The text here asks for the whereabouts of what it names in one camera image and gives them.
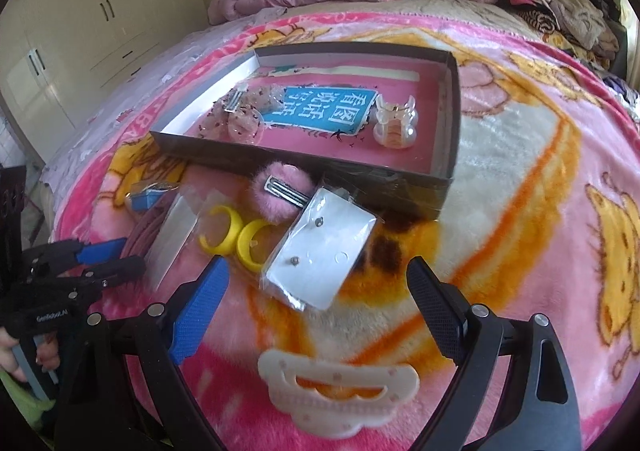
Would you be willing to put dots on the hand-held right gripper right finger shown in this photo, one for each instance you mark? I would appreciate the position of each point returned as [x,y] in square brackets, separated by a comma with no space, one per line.
[435,316]

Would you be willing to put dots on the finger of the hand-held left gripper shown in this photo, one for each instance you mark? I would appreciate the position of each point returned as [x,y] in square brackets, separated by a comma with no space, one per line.
[102,251]
[117,272]

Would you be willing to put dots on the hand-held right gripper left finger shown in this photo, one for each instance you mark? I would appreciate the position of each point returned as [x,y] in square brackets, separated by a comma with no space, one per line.
[200,311]

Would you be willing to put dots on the dark pink headband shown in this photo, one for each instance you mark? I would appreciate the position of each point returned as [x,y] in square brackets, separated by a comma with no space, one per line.
[145,237]

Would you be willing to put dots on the small blue packet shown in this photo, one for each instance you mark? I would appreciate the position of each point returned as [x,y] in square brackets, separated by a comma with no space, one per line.
[145,202]

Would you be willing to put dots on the clear plastic packet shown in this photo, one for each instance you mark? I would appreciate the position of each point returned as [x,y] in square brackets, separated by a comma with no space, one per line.
[172,231]

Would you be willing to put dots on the bagged yellow hoop earrings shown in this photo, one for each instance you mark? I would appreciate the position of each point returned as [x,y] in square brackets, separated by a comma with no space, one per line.
[234,229]

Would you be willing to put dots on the white cloud-shaped hair clip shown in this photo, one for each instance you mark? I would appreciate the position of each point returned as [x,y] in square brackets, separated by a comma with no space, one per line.
[285,381]

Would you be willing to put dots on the pink fuzzy pompom hair clip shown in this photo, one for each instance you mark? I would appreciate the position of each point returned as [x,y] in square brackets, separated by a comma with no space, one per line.
[265,205]

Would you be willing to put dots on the shallow grey cardboard box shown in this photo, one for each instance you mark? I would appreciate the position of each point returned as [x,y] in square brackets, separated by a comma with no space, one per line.
[400,193]

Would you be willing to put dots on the bagged white stud earring card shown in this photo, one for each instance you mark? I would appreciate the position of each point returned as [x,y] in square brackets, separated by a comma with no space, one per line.
[320,243]

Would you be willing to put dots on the person's left hand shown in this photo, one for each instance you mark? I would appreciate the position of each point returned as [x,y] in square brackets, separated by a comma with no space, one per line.
[47,356]

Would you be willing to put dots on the pink cartoon printed blanket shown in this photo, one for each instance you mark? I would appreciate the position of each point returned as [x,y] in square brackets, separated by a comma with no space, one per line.
[525,181]

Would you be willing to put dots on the clear pearl claw clip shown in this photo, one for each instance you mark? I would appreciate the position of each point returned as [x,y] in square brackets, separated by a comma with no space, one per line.
[395,131]

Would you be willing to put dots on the pile of clothes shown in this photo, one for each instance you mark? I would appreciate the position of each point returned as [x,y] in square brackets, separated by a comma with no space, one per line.
[575,16]

